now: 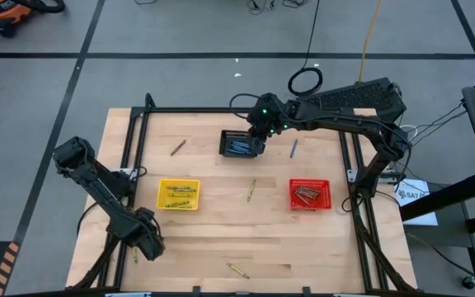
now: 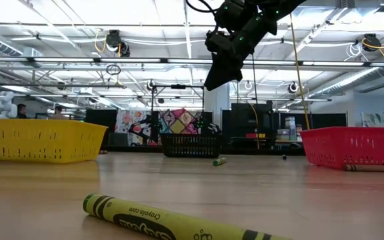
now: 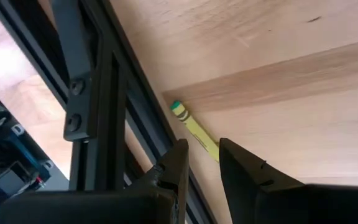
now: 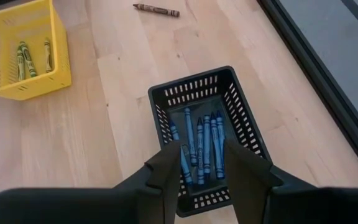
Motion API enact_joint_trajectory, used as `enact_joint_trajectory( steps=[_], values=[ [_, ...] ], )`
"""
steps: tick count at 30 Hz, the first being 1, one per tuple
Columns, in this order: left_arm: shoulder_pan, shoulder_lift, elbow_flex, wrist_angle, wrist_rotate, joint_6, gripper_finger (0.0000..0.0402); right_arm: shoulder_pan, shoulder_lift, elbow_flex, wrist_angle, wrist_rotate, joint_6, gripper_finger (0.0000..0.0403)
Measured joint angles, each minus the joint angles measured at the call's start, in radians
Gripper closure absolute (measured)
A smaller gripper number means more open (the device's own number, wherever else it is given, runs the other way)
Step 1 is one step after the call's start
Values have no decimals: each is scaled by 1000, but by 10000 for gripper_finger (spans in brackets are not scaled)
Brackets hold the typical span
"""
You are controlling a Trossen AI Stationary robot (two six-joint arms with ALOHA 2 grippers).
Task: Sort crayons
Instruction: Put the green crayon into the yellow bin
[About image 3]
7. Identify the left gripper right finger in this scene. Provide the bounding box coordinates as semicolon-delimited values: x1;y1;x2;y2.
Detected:
218;138;358;224

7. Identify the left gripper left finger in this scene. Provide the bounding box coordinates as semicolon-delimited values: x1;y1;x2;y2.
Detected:
0;138;190;224

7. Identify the yellow-green crayon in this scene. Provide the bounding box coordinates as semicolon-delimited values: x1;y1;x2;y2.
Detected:
170;100;220;162

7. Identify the black aluminium table frame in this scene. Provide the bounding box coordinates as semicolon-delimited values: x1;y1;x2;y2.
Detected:
0;0;217;224

